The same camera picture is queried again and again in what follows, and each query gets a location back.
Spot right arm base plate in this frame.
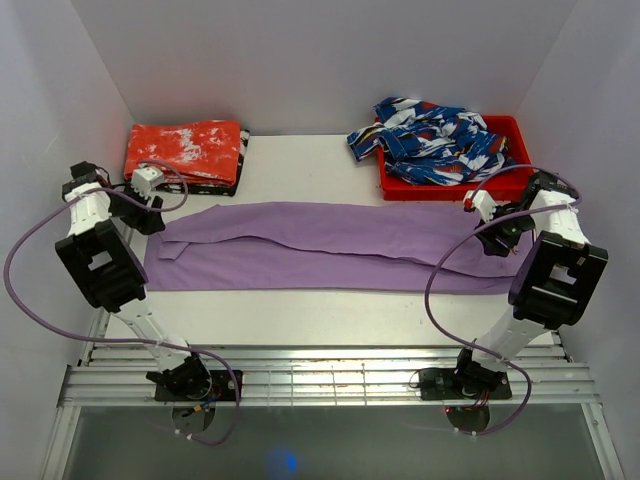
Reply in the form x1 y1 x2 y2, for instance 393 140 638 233
410 368 512 401

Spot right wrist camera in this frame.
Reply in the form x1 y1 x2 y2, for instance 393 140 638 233
463 190 498 223

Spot aluminium frame rail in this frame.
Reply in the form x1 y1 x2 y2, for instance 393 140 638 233
41 338 624 479

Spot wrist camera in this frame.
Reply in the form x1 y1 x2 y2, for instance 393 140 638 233
463 190 498 223
130 166 164 197

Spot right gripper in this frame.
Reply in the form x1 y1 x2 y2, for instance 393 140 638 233
473 200 537 258

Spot purple trousers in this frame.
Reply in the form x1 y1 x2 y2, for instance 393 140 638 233
143 202 530 295

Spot blue patterned trousers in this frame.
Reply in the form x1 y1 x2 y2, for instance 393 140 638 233
347 97 515 186

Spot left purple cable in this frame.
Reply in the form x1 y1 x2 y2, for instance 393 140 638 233
3 159 244 446

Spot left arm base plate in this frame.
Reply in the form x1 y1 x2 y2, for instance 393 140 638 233
153 369 244 403

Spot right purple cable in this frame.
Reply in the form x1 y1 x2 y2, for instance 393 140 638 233
399 164 584 437

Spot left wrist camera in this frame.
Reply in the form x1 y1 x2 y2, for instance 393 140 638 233
130 166 164 197

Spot red plastic bin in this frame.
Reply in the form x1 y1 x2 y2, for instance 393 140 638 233
376 115 533 202

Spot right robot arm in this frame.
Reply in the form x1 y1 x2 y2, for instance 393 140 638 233
451 172 609 397

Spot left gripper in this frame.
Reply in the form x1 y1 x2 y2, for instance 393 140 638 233
108 177 166 235

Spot purple cable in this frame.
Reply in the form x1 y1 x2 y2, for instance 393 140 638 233
399 164 584 437
3 159 244 446

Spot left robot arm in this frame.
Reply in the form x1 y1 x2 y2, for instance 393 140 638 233
55 162 213 400

